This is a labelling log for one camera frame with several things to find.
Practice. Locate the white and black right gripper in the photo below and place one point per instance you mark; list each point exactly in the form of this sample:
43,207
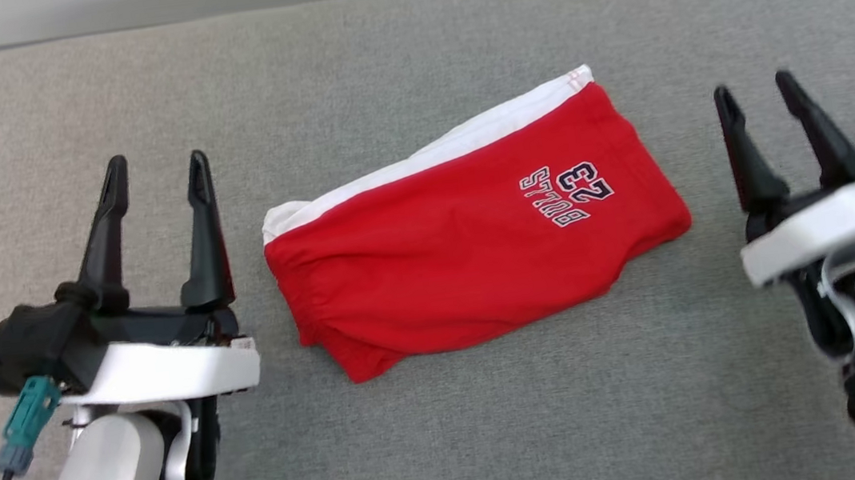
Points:
821,231

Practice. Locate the red Bulls 23 shorts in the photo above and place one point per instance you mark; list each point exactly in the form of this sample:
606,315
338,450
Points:
462,260

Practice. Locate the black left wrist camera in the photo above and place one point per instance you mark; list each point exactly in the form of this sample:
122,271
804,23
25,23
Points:
33,345

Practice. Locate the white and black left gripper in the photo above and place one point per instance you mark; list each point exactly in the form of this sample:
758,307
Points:
169,370

